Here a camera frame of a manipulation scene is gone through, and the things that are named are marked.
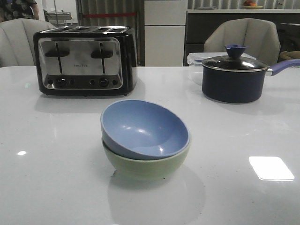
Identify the green bowl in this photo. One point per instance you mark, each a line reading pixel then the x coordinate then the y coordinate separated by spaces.
pixel 146 169

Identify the fruit plate on counter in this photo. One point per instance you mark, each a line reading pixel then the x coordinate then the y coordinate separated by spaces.
pixel 249 4

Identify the beige chair right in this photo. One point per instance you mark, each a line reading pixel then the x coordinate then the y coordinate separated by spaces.
pixel 259 36

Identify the clear plastic food container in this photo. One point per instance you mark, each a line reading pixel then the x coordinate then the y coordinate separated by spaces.
pixel 197 57

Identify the dark sideboard counter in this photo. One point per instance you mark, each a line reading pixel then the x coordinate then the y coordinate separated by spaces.
pixel 200 24

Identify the beige chair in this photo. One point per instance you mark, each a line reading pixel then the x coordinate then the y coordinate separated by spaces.
pixel 16 41
pixel 259 36

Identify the blue bowl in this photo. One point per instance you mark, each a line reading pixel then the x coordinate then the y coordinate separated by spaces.
pixel 143 130

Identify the white refrigerator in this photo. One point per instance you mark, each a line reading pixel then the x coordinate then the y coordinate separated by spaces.
pixel 164 26

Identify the dark blue saucepan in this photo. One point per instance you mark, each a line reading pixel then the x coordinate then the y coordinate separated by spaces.
pixel 239 87

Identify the person in patterned shirt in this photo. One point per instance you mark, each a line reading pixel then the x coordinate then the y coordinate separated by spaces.
pixel 16 9

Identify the beige chair left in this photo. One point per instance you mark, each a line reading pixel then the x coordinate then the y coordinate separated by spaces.
pixel 16 41

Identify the glass lid with blue knob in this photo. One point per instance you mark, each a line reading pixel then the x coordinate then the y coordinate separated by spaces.
pixel 234 61

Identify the black chrome four-slot toaster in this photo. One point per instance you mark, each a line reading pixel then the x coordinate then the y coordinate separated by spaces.
pixel 86 60

